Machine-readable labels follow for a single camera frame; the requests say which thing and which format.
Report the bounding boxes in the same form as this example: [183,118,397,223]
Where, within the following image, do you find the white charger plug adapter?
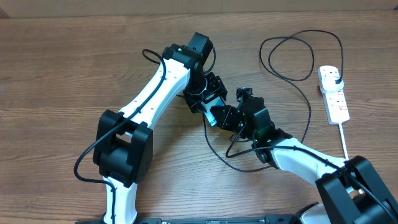
[320,77,345,94]

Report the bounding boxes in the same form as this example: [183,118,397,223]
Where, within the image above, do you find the white power strip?
[318,65,350,124]

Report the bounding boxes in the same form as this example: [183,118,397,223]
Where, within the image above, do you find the black USB charging cable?
[202,29,345,174]

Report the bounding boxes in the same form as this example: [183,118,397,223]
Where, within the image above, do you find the white power strip cord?
[338,122,349,161]

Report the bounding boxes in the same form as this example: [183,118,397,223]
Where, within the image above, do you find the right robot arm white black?
[210,88,397,223]

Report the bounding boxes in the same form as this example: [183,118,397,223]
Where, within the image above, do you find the blue Galaxy smartphone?
[201,96,226,128]

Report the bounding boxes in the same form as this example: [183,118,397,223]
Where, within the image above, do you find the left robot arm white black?
[93,32,226,223]

